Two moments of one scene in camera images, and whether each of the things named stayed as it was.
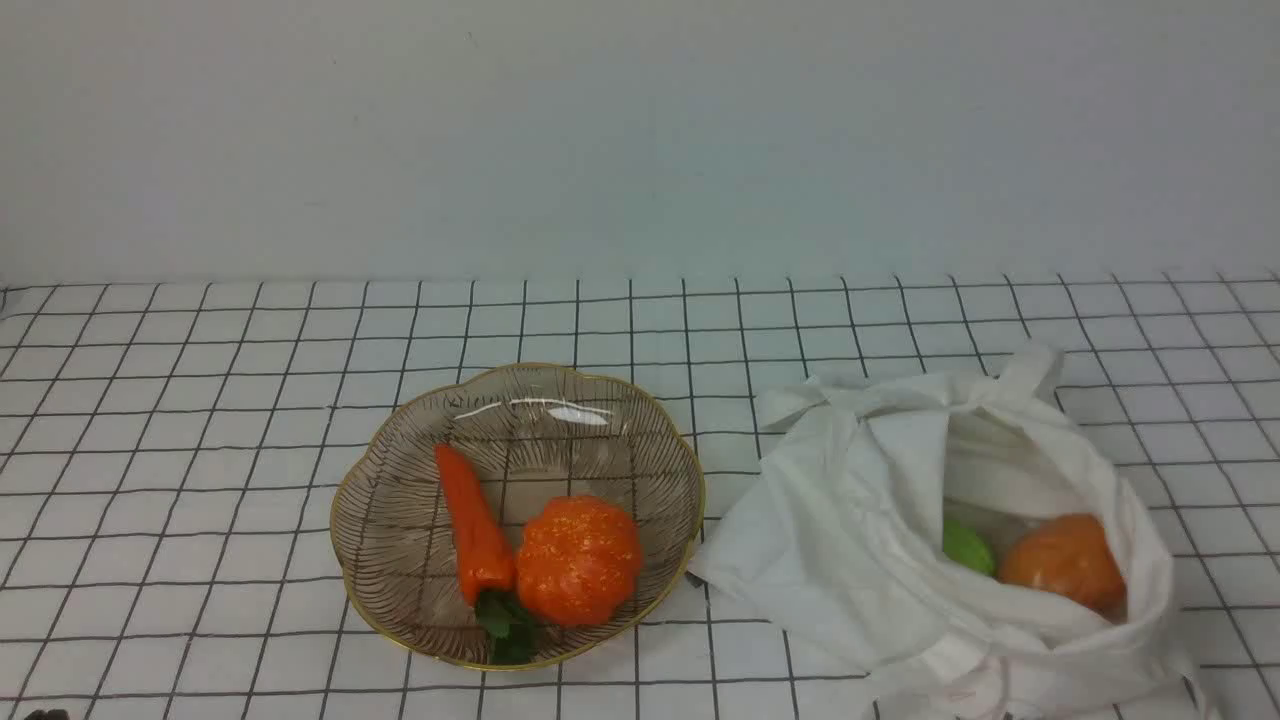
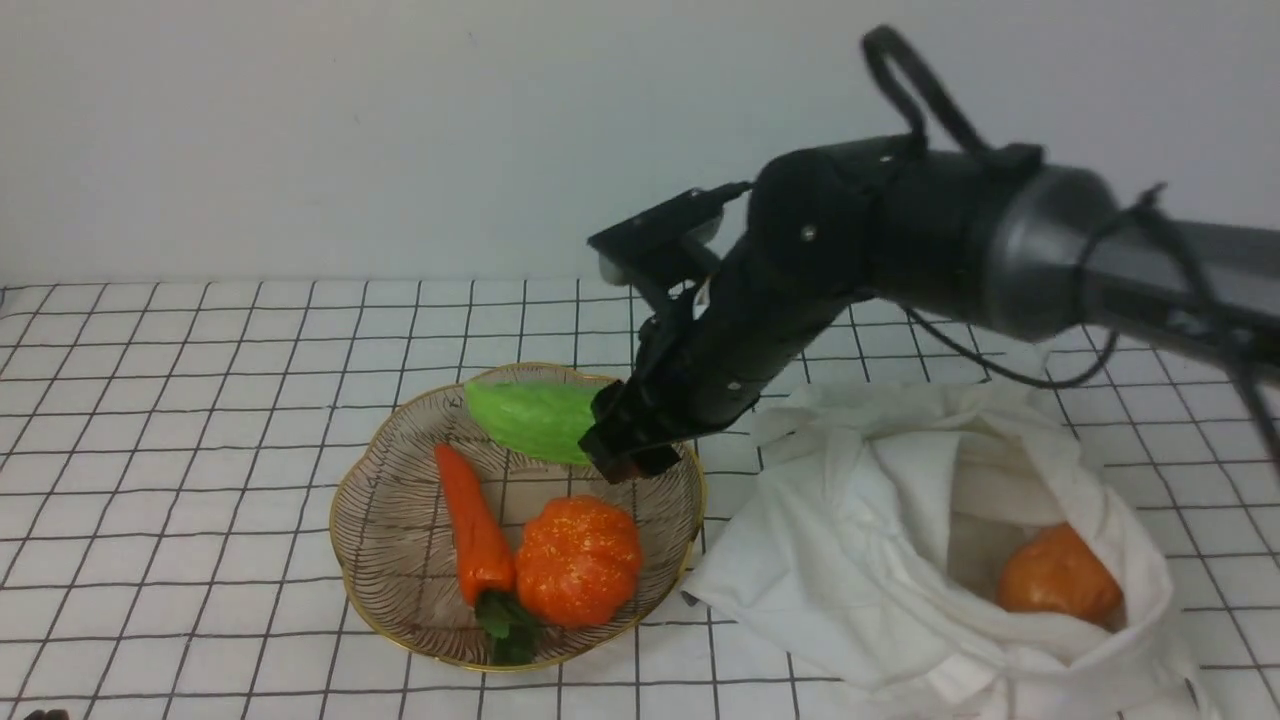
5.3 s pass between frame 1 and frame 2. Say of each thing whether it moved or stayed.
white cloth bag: stayed
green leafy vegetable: moved
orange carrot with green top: stayed
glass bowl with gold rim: stayed
